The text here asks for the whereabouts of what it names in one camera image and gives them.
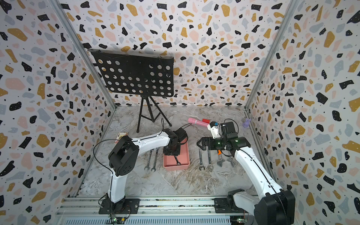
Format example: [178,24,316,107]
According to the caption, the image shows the small combination wrench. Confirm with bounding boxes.
[174,156,181,166]

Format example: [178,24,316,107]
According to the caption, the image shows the pink plastic storage box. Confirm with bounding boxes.
[163,140,190,171]

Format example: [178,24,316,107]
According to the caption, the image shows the long open-end wrench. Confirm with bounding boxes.
[207,149,213,172]
[199,149,205,171]

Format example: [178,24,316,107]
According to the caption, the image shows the large silver adjustable wrench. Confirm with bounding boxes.
[227,157,238,167]

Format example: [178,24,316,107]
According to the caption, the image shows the orange handled adjustable wrench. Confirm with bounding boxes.
[217,150,224,167]

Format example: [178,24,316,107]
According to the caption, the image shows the size 14 combination wrench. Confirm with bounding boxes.
[144,150,153,171]

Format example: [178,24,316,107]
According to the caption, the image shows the size 16 combination wrench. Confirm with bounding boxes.
[151,148,159,172]

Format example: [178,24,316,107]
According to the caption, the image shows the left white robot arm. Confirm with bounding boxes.
[99,128,188,215]

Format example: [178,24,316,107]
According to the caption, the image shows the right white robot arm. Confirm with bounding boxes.
[197,122,295,225]

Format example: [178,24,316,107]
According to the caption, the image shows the playing card box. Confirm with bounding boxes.
[116,132,128,140]

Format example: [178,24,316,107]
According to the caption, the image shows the purple toy figure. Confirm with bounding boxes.
[242,118,251,128]

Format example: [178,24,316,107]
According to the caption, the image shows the pink toy microphone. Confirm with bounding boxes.
[188,118,209,127]

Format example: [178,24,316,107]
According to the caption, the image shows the black perforated music stand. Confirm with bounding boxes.
[88,48,174,122]

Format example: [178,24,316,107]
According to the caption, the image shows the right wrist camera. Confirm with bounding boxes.
[207,121,221,139]

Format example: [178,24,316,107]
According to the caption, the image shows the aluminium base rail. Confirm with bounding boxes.
[54,196,257,225]

